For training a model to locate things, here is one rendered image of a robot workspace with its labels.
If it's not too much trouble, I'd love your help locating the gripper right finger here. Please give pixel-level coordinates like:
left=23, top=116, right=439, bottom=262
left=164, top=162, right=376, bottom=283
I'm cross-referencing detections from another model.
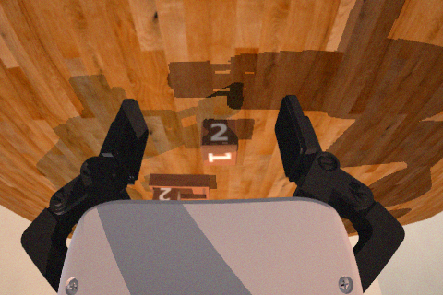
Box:
left=275, top=95, right=405, bottom=293

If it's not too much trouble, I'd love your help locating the brown wooden tray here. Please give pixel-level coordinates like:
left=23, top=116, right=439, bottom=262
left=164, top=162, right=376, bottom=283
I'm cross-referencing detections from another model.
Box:
left=149, top=173, right=210, bottom=200

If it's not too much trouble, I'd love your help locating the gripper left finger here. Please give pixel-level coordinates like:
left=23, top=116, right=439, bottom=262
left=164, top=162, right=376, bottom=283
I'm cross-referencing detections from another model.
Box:
left=20, top=99, right=149, bottom=293

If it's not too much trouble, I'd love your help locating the brown number cube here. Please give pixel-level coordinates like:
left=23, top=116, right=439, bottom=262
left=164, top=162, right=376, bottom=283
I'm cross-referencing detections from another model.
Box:
left=152, top=187, right=181, bottom=200
left=200, top=120, right=238, bottom=166

